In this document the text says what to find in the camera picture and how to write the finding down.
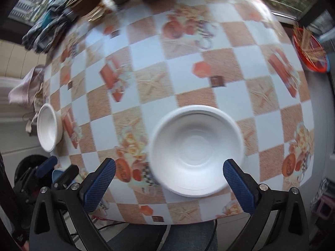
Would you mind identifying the large white foam bowl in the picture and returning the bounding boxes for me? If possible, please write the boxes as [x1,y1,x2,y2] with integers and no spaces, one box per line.
[148,105,245,198]

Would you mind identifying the blue plastic plate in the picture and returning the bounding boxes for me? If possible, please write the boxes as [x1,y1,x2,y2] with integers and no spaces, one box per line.
[52,169,65,184]

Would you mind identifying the white washing machine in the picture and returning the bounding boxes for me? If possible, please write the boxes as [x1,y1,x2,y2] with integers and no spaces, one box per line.
[0,77,50,185]

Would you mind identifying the small white foam bowl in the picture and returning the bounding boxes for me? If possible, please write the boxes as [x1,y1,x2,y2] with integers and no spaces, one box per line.
[37,103,63,152]

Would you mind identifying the beige mesh bag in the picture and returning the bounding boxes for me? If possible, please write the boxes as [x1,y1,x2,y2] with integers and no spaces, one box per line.
[26,93,44,137]

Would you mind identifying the pink cloth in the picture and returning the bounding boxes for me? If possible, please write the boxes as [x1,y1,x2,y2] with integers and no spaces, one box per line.
[8,65,45,109]

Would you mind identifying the grey plaid towel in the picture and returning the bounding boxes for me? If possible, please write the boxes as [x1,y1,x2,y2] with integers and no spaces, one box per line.
[22,0,78,54]

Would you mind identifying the brown glass jar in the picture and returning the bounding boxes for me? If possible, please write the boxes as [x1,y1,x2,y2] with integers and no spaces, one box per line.
[66,0,112,23]

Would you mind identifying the red basket with sticks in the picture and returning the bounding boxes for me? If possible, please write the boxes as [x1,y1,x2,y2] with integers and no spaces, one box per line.
[292,24,329,74]

